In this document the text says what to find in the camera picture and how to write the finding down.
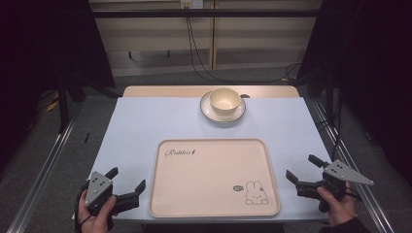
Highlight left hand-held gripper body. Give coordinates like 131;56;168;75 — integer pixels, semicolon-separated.
84;171;141;231

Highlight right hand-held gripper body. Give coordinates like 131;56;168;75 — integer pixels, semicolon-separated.
295;158;375;214

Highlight person's left hand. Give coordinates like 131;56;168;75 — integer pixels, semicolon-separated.
77;189;118;233

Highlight person's right hand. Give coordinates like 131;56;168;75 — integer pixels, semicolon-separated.
316;182;358;228

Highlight light blue table mat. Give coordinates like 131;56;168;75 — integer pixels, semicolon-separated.
72;96;332;225

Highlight black metal stand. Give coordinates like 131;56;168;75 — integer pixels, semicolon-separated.
325;69;336;125
55;77;71;134

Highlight beige tray with rabbit print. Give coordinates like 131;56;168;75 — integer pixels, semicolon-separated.
148;138;282;218

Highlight white plate with dark rim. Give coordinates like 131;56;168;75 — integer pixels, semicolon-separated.
199;91;247;124

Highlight cream bowl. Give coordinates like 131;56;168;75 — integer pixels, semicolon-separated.
209;87;242;117

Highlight black curtain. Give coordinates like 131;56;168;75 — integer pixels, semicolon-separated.
295;0;412;187
0;0;116;173

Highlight black horizontal bar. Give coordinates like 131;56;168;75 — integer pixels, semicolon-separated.
91;8;326;19

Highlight metal floor rail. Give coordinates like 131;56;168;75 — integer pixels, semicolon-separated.
310;98;395;233
5;105;83;233

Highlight black cable by stand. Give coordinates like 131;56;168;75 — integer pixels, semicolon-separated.
315;95;345;163

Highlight black cables on floor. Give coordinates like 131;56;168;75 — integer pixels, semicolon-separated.
186;17;303;85

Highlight white wall socket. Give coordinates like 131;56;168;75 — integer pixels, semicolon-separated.
180;0;204;10

